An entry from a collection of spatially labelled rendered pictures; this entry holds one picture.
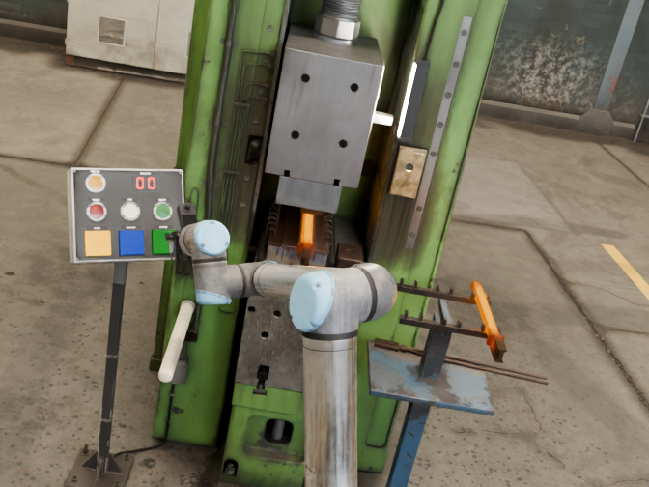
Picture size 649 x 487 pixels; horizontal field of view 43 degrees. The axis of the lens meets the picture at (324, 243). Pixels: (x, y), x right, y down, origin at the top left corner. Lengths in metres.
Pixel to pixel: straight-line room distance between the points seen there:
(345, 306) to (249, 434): 1.54
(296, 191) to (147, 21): 5.41
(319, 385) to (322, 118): 1.10
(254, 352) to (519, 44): 6.57
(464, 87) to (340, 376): 1.32
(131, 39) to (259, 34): 5.36
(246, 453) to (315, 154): 1.16
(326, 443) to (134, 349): 2.27
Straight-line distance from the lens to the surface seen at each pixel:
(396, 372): 2.72
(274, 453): 3.15
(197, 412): 3.27
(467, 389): 2.74
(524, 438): 3.90
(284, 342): 2.82
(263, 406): 2.98
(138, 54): 7.99
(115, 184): 2.56
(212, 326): 3.05
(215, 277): 2.14
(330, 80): 2.53
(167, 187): 2.60
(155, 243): 2.57
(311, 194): 2.64
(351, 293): 1.64
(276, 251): 2.72
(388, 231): 2.85
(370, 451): 3.35
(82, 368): 3.74
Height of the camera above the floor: 2.15
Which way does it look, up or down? 25 degrees down
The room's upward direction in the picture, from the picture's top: 12 degrees clockwise
